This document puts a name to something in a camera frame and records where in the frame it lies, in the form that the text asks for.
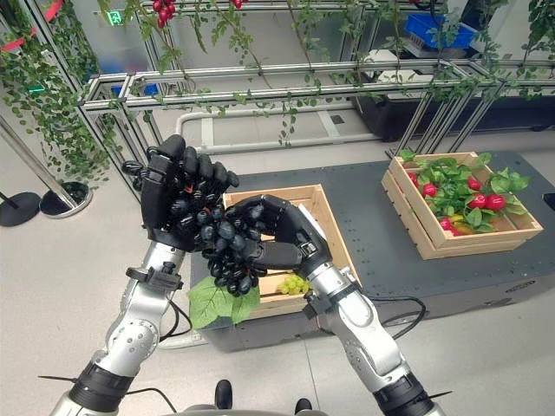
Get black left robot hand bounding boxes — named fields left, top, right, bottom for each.
left=139, top=133, right=240, bottom=253

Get blue plastic crate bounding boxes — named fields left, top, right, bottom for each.
left=404, top=11, right=479, bottom=49

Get grey robot body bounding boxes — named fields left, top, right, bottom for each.
left=180, top=402, right=281, bottom=416

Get green radish leaves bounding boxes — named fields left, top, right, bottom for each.
left=397, top=148, right=532, bottom=235

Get red barrier belt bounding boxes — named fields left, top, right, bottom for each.
left=0, top=0, right=65, bottom=54

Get silver stanchion with round base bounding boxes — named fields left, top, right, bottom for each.
left=0, top=115, right=94, bottom=220

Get wooden crate with radishes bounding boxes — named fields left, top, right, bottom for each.
left=381, top=151, right=545, bottom=261

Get green hanging vine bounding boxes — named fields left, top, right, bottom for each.
left=0, top=0, right=127, bottom=194

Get aluminium profile frame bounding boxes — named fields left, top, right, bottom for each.
left=25, top=0, right=555, bottom=196

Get black round stanchion base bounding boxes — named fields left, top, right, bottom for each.
left=0, top=192, right=42, bottom=229

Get green grape bunch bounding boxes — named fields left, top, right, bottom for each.
left=276, top=272, right=311, bottom=296

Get dark robot left foot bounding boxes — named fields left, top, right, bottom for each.
left=214, top=379, right=234, bottom=409

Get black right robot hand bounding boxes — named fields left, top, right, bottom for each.
left=223, top=194, right=331, bottom=278

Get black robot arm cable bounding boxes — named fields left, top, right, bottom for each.
left=157, top=298, right=193, bottom=340

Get dark grey wheeled platform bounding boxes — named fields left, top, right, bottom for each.
left=190, top=149, right=555, bottom=353

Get red cherry tomato cluster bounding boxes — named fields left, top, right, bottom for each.
left=151, top=0, right=178, bottom=29

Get black grape bunch with leaves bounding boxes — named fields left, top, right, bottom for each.
left=168, top=185, right=271, bottom=333

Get black cabinet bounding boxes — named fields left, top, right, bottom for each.
left=354, top=94, right=555, bottom=144

